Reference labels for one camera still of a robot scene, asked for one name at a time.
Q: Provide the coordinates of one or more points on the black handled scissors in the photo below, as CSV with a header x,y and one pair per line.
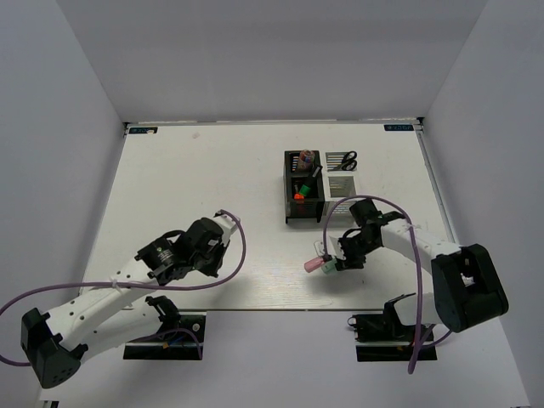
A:
x,y
349,161

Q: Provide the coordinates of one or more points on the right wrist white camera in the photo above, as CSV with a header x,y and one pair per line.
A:
x,y
332,248

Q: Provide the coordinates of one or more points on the pink translucent small case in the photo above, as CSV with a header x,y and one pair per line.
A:
x,y
314,264

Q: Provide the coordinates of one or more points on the left blue corner label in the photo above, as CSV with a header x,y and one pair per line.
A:
x,y
143,130

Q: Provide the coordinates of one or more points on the white slotted pen holder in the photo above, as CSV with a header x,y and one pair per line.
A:
x,y
337,186

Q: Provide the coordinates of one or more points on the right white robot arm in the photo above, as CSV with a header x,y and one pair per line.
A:
x,y
466,291

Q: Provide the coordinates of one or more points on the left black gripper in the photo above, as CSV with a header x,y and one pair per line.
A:
x,y
213,268

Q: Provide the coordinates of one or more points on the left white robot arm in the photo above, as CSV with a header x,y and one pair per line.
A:
x,y
57,341

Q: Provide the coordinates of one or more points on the blue corner label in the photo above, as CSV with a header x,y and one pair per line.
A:
x,y
143,130
397,127

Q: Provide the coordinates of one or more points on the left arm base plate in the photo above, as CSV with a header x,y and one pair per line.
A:
x,y
184,341

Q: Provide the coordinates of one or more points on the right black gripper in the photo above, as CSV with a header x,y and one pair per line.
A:
x,y
350,263

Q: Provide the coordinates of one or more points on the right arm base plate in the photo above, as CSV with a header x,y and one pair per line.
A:
x,y
379,338

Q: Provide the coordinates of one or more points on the green cap black highlighter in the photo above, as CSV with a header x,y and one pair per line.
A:
x,y
310,181

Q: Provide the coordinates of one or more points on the right blue corner label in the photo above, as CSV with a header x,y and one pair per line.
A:
x,y
397,127

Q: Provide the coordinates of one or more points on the clear tube of crayons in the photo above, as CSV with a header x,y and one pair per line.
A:
x,y
305,160

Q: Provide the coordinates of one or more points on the black slotted pen holder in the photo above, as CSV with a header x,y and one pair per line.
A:
x,y
311,206

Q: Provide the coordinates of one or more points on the green translucent small case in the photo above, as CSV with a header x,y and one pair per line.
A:
x,y
329,267

